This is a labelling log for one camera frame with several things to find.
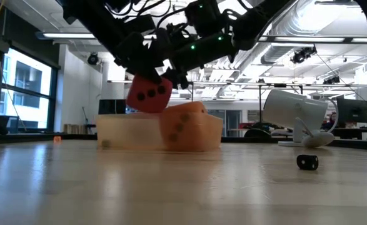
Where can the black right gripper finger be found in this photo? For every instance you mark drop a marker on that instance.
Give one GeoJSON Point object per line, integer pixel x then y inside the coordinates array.
{"type": "Point", "coordinates": [180, 78]}

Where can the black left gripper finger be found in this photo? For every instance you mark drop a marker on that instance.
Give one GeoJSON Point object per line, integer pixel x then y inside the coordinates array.
{"type": "Point", "coordinates": [153, 76]}

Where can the large red foam die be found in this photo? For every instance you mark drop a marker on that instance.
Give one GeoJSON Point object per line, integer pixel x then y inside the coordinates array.
{"type": "Point", "coordinates": [148, 97]}

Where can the large orange foam die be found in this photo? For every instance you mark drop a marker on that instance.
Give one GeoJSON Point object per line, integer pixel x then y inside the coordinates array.
{"type": "Point", "coordinates": [186, 128]}

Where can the orange translucent plastic tray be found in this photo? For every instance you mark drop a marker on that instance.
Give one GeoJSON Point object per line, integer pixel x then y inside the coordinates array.
{"type": "Point", "coordinates": [127, 131]}

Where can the small orange die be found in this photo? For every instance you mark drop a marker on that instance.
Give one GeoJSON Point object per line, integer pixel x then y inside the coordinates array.
{"type": "Point", "coordinates": [57, 139]}

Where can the small black die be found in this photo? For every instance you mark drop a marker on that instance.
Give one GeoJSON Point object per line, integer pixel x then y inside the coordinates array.
{"type": "Point", "coordinates": [307, 162]}

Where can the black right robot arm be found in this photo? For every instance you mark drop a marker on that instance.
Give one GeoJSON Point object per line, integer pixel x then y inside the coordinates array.
{"type": "Point", "coordinates": [258, 22]}

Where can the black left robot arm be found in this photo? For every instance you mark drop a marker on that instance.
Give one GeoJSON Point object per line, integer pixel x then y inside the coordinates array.
{"type": "Point", "coordinates": [89, 18]}

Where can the black computer monitor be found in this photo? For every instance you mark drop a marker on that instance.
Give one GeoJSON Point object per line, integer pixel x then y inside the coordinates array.
{"type": "Point", "coordinates": [352, 111]}
{"type": "Point", "coordinates": [112, 107]}

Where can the overhead light bar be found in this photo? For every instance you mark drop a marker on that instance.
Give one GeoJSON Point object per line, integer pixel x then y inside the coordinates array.
{"type": "Point", "coordinates": [70, 35]}

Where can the stack of wood pieces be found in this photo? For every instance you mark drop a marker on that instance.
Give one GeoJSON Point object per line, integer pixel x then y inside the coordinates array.
{"type": "Point", "coordinates": [74, 128]}

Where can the person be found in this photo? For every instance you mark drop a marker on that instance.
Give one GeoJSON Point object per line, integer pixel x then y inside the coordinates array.
{"type": "Point", "coordinates": [332, 120]}

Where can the black ceiling camera cluster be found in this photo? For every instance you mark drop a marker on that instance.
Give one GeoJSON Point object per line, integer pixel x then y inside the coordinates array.
{"type": "Point", "coordinates": [302, 55]}

